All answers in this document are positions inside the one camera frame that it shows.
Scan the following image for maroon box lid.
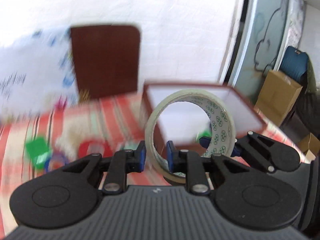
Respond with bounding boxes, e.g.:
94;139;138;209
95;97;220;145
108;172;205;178
71;25;140;101

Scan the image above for stacked brown cardboard boxes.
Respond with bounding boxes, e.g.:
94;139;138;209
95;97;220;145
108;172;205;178
255;70;303;126

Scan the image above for floral white headboard panel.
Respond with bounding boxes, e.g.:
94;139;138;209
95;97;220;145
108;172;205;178
1;27;79;123

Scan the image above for olive green hanging jacket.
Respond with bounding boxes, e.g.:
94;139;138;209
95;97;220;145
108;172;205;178
306;58;319;95

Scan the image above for blue ring object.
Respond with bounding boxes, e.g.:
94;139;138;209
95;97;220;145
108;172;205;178
44;152;69;173

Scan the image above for green small packet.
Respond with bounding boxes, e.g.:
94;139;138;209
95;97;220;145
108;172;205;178
25;137;52;170

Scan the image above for maroon open storage box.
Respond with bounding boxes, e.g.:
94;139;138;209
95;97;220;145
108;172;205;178
140;81;267;157

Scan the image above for blue chair back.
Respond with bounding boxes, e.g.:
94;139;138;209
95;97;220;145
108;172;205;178
279;46;309;83

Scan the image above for red tape roll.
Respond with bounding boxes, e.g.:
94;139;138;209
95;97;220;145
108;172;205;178
78;139;113;159

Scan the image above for glass door with cartoon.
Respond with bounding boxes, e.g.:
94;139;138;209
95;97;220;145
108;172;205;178
225;0;305;103

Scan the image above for clear packing tape roll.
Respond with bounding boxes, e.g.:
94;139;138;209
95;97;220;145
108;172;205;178
144;88;236;184

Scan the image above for open cardboard box on floor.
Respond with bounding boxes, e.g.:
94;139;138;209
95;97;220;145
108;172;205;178
297;133;320;161

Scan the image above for red plaid bed sheet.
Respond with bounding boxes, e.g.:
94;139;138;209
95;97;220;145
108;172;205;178
0;94;311;230

